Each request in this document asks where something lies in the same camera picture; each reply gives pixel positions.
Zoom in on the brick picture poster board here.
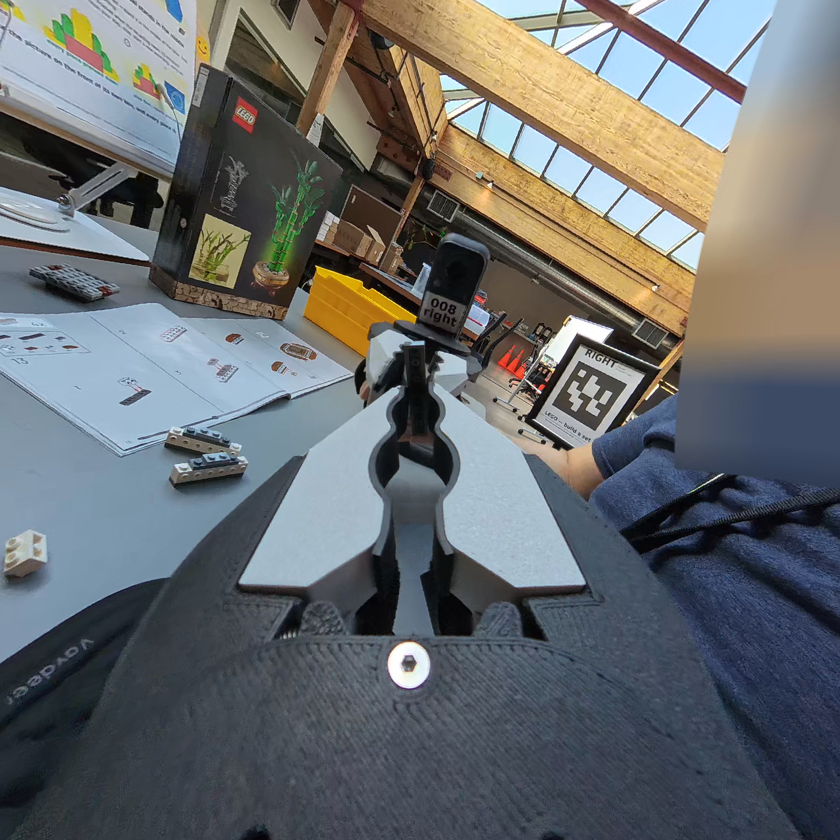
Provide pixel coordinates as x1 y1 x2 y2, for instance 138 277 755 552
0 0 199 179

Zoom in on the white instruction booklet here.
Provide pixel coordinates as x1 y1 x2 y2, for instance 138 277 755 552
0 303 354 457

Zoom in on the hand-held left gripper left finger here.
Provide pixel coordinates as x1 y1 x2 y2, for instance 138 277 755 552
238 386 403 636

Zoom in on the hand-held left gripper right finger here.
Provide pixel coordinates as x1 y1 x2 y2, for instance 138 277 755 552
428 386 587 636

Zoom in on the large brown panel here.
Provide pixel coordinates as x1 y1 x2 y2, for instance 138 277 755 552
341 185 404 247

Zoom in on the white and grey brick strip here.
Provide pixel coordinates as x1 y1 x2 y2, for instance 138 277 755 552
168 454 250 490
164 427 232 455

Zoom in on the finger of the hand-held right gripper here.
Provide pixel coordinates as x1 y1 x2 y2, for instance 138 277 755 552
427 348 468 398
365 328 409 403

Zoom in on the yellow plastic bin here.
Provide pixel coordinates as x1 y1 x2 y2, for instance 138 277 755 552
303 266 421 358

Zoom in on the stack of cardboard boxes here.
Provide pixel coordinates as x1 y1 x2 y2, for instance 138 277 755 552
318 213 404 273

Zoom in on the black bamboo picture box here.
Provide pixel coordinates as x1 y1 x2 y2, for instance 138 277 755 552
150 64 343 321

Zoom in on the black strap with reflective stripe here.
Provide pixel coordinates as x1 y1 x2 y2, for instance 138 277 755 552
617 472 736 534

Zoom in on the black woven strap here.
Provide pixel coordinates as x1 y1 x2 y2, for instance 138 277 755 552
630 487 840 553

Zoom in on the white stand base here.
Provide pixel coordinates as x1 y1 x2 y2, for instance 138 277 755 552
0 161 153 265

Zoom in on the small white toy brick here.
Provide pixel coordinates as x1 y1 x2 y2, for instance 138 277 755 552
3 529 49 580

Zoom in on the black bumpy wrist rest pad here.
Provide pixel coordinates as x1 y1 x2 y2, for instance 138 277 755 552
0 577 173 840

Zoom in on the black framed marker sign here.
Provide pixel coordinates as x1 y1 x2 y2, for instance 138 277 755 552
525 333 662 451

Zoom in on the silver duct pipe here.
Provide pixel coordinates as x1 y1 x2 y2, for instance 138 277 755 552
420 187 683 342

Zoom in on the white flip chart board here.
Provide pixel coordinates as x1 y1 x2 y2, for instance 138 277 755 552
548 315 614 368

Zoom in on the person's right forearm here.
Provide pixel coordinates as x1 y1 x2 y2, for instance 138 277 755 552
521 433 614 503

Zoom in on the flat grey brick base assembly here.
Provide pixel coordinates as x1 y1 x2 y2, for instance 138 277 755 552
28 264 121 303

